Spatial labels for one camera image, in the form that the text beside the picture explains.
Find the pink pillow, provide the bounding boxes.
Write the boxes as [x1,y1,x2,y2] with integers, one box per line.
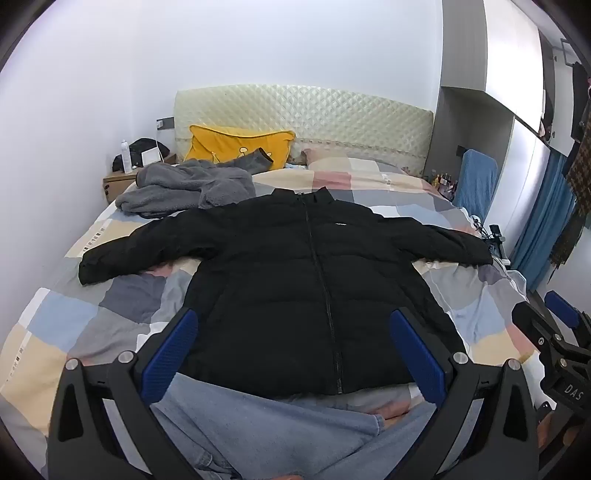
[301,148,407,174]

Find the cream quilted headboard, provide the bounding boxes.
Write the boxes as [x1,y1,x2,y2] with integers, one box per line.
[173,84,435,176]

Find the black bag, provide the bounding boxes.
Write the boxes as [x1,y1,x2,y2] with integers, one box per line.
[113,137,171,172]

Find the group of small bottles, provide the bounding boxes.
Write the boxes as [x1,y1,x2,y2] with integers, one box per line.
[427,170,459,191]

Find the dark hanging clothes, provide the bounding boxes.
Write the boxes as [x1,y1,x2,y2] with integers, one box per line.
[549,60,591,278]

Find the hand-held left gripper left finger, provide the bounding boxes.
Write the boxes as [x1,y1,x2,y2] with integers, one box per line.
[46,308,208,480]

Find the grey fleece garment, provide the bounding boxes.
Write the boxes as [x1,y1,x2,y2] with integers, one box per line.
[115,148,274,219]

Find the blue curtain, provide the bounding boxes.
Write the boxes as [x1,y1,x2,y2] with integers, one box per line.
[510,148,578,291]

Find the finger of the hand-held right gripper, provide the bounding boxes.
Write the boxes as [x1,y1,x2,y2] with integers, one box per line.
[511,301,561,356]
[544,290,591,331]

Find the black puffer jacket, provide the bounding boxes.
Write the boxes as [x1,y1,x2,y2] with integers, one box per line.
[78,187,494,397]

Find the black camera tripod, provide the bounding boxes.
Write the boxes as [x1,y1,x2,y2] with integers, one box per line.
[480,224,511,264]

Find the yellow pillow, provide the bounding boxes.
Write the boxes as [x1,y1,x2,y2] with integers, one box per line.
[183,124,296,168]

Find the blue towel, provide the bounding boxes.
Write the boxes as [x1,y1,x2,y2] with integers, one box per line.
[451,148,499,222]

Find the white wardrobe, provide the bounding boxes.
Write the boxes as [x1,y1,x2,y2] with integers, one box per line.
[422,0,555,291]

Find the wooden nightstand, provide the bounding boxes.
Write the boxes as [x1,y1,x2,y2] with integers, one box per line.
[102,154,178,204]

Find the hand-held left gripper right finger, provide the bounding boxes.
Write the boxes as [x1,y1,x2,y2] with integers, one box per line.
[389,308,541,480]

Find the patchwork quilt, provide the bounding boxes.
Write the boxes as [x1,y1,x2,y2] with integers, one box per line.
[0,154,541,480]

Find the light blue jeans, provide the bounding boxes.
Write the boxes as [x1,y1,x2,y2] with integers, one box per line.
[152,371,462,480]

